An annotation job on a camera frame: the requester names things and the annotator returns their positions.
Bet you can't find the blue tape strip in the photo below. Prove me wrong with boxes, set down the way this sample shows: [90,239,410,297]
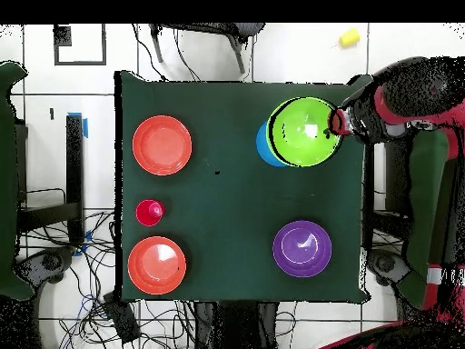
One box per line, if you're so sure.
[67,111,90,140]

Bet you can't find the light blue plastic bowl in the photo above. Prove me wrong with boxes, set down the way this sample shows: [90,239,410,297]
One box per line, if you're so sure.
[255,122,288,168]

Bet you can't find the dark green tablecloth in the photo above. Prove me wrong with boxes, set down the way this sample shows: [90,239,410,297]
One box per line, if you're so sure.
[114,69,376,304]

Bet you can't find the black power strip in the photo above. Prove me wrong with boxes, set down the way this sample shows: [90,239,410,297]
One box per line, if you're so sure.
[102,291,142,345]

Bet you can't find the orange plastic bowl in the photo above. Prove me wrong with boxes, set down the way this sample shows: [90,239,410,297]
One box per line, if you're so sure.
[127,235,188,296]
[132,115,193,176]

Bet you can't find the light green plastic bowl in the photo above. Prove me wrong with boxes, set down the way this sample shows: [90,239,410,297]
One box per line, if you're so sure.
[265,95,343,168]

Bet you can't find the red plastic cup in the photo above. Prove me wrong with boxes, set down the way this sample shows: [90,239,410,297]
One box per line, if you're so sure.
[134,198,165,227]

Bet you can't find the black square frame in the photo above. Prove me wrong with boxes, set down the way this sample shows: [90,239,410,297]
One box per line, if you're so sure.
[53,24,108,67]

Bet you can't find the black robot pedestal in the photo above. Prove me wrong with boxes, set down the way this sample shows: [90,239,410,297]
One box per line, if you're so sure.
[193,301,281,349]

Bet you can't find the yellow smooth plastic cup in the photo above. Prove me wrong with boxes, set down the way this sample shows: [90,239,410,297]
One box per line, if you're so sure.
[338,27,361,49]

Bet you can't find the black metal stand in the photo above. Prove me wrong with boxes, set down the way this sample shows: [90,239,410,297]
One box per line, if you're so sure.
[363,139,413,241]
[15,114,87,248]

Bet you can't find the tangled black floor cables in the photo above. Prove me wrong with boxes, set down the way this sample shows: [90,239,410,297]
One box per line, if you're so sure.
[17,208,199,349]

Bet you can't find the purple plastic bowl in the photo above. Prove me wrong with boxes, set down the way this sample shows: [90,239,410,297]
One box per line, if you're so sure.
[272,219,333,279]

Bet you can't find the black chair base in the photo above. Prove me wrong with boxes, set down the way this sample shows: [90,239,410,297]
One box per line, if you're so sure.
[14,245,78,292]
[366,247,413,288]

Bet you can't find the grey metal-legged chair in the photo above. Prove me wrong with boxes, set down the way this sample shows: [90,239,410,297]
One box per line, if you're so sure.
[149,23,266,75]

